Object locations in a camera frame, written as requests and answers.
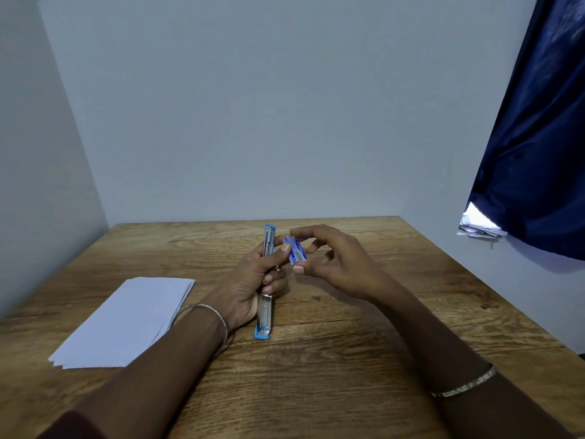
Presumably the person's right hand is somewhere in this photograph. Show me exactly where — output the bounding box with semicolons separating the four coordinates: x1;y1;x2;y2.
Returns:
274;223;404;305

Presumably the person's left hand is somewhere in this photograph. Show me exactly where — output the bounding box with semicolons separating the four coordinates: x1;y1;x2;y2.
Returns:
200;241;293;334

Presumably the blue and silver stapler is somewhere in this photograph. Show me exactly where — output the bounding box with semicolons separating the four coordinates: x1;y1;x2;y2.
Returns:
253;223;278;340

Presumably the blue white staples box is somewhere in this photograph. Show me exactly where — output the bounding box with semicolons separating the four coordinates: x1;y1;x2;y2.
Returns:
282;236;308;266

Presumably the stack of white papers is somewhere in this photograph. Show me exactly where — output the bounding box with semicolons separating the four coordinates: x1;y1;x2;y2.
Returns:
48;277;196;370

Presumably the person's right forearm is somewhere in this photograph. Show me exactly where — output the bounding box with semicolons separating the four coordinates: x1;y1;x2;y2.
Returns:
374;278;572;439

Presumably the person's left forearm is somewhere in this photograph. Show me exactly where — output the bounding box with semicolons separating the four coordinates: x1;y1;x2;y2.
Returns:
75;299;238;439

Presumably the silver bangle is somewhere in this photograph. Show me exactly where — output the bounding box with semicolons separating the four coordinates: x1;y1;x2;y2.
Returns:
169;303;229;360
431;364;498;399

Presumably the pile of crumpled white sheets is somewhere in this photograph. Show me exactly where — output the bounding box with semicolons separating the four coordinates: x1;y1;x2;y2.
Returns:
457;201;509;241

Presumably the dark blue curtain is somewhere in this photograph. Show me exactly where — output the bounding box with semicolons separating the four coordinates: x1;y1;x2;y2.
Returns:
468;0;585;262

